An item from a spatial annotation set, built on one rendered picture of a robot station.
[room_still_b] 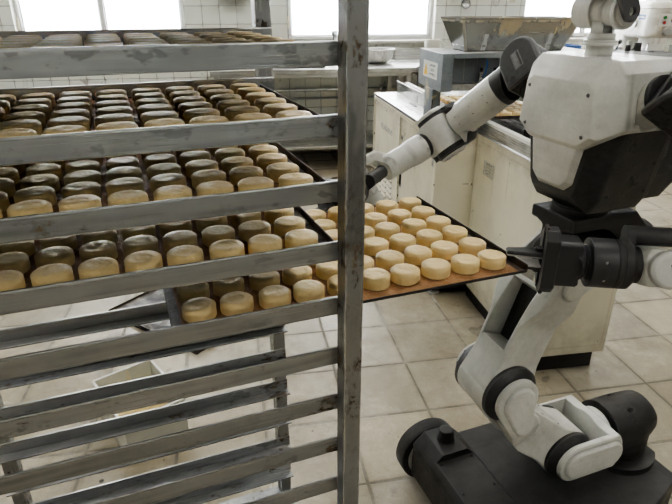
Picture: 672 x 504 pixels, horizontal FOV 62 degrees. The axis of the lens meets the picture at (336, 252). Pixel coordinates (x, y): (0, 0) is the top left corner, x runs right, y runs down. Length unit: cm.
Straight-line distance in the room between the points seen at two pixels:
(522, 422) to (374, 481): 65
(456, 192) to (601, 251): 171
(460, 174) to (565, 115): 153
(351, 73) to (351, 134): 7
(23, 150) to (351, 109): 38
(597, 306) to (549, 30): 122
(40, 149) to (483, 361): 103
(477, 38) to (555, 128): 149
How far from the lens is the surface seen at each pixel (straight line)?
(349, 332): 84
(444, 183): 268
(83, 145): 70
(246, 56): 71
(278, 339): 136
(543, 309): 129
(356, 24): 72
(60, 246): 89
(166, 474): 153
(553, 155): 124
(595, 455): 169
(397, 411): 216
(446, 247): 104
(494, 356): 136
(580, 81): 118
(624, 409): 180
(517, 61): 140
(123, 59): 69
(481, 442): 183
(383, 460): 197
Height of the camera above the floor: 138
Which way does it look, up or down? 24 degrees down
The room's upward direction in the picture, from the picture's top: straight up
